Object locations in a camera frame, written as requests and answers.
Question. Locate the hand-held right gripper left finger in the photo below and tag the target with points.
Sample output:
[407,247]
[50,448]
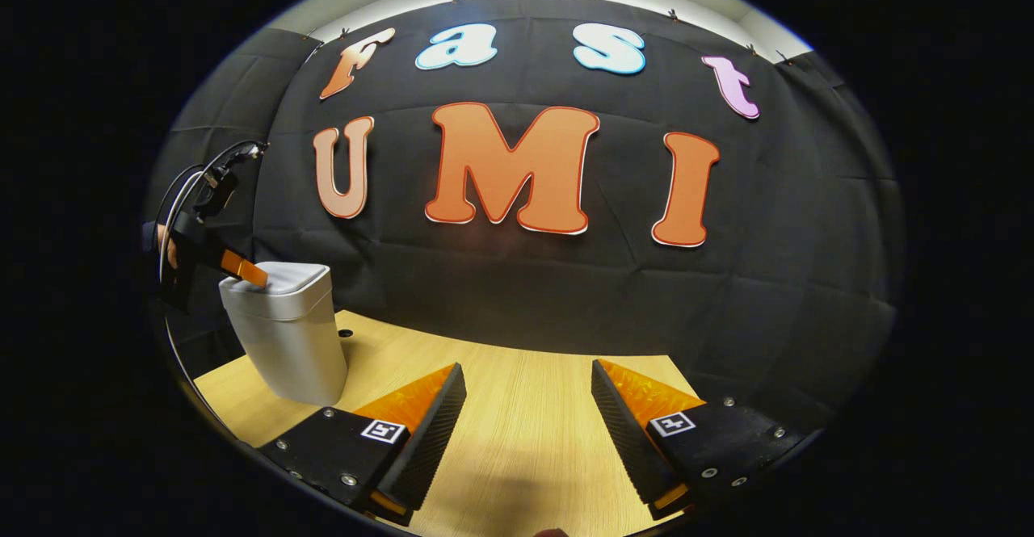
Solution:
[432,440]

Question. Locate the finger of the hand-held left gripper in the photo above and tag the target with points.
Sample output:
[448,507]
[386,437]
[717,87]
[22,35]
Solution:
[245,271]

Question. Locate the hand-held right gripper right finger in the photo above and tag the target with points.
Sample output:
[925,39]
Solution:
[626,440]

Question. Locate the white desktop garbage bin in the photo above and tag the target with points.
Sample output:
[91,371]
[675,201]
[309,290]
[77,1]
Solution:
[287,327]

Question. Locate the wooden desktop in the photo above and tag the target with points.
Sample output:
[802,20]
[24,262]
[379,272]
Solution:
[533,440]

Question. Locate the black backdrop cloth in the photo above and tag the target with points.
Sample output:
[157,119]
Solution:
[565,295]

